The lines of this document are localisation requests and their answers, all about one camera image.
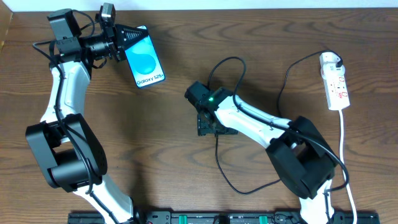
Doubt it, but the white USB charger plug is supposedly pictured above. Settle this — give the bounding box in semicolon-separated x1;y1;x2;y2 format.
320;61;345;80

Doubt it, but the black charger cable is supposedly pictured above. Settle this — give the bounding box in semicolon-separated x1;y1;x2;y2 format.
215;49;343;196

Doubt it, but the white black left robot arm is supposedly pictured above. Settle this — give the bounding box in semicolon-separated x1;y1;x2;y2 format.
25;3;148;223

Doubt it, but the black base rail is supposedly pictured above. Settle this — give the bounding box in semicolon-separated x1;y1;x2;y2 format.
67;211;381;224

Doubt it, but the white power strip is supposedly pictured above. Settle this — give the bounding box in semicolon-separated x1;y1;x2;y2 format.
320;52;350;111

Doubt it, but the blue Galaxy smartphone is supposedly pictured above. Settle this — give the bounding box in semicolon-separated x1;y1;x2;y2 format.
124;26;165;88

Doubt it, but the white power strip cord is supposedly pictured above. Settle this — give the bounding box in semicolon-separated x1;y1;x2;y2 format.
338;108;358;224

